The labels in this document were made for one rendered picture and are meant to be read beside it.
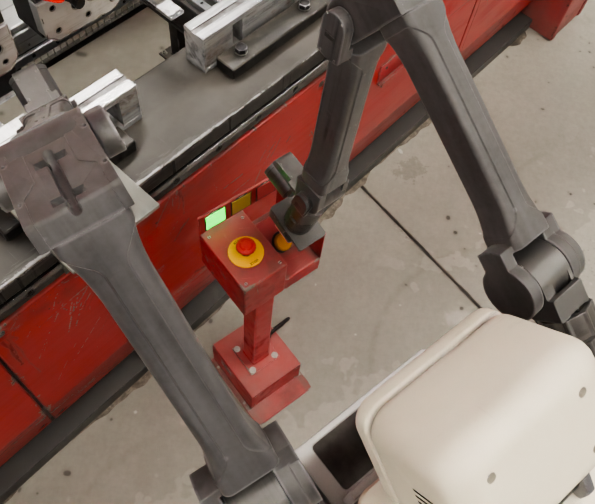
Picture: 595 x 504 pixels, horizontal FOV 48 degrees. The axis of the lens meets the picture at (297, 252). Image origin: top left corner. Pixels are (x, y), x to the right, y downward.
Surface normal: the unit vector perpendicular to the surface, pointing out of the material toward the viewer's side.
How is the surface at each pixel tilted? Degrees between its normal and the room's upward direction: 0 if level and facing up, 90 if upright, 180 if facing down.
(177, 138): 0
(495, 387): 42
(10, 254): 0
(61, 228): 55
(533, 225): 34
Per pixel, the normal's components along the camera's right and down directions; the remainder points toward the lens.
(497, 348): -0.36, -0.84
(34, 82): 0.15, -0.08
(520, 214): 0.44, -0.04
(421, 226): 0.07, -0.49
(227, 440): 0.39, 0.38
